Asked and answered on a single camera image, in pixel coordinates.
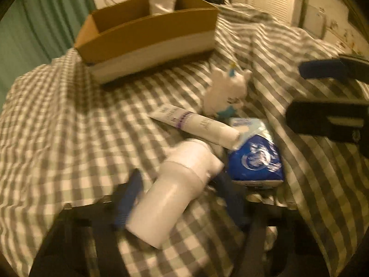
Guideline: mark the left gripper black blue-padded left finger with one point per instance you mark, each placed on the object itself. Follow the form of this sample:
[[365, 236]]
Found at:
[[62, 250]]

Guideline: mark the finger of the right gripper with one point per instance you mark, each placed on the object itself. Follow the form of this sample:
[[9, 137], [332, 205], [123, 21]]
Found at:
[[341, 119], [342, 67]]

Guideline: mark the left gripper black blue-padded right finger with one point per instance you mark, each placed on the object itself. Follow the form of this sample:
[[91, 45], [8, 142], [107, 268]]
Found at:
[[277, 243]]

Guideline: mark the blue white tissue pack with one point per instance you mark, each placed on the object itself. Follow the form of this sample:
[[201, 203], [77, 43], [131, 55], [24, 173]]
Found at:
[[256, 160]]

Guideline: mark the white spray bottle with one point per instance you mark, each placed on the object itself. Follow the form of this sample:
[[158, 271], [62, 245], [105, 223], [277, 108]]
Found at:
[[182, 177]]

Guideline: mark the white cream tube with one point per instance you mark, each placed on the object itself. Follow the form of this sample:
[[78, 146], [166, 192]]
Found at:
[[195, 124]]

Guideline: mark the white plush toy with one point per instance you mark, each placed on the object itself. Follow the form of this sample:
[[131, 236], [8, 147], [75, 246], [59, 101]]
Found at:
[[225, 96]]

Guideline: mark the brown cardboard box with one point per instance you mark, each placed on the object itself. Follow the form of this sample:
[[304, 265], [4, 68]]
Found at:
[[125, 39]]

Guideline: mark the green curtain left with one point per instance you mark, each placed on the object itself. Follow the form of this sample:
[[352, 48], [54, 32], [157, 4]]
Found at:
[[34, 32]]

